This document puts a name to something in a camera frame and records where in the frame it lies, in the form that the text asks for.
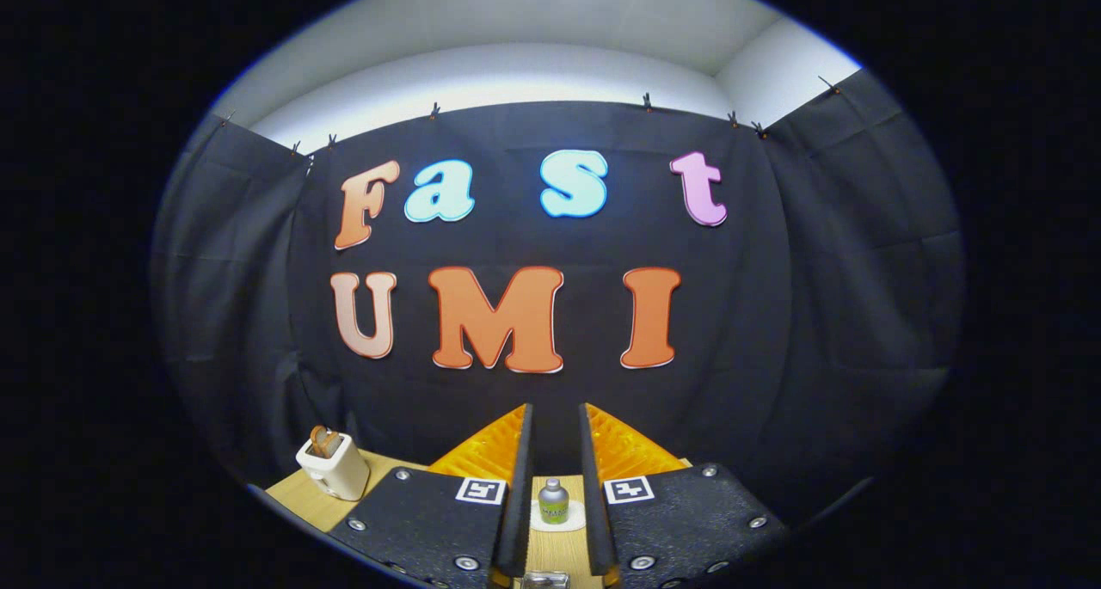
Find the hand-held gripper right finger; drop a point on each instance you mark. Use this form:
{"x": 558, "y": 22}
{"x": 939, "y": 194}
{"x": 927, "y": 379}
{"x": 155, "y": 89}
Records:
{"x": 679, "y": 520}

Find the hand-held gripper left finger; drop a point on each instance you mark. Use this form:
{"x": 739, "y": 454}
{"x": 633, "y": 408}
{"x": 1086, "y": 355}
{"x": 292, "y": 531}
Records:
{"x": 430, "y": 520}

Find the cream white toaster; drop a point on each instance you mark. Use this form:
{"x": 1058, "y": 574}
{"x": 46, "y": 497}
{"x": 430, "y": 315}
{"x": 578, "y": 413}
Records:
{"x": 340, "y": 477}

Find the white coaster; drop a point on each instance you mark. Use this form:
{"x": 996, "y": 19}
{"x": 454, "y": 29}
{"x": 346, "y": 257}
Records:
{"x": 575, "y": 520}

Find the pale toast slice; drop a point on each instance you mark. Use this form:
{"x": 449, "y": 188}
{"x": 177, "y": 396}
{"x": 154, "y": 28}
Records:
{"x": 334, "y": 443}

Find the green soda bottle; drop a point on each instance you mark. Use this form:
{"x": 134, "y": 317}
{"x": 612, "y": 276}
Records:
{"x": 553, "y": 505}

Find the metal toast rack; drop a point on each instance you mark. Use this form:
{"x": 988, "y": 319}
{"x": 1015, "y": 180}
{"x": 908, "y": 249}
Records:
{"x": 544, "y": 581}

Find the brown toast slice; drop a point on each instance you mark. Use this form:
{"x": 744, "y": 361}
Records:
{"x": 320, "y": 442}

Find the black backdrop cloth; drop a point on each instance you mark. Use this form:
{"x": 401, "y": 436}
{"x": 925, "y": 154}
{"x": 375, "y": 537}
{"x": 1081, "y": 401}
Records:
{"x": 550, "y": 133}

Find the row of black cloth clips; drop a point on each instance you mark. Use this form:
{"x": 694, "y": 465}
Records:
{"x": 434, "y": 111}

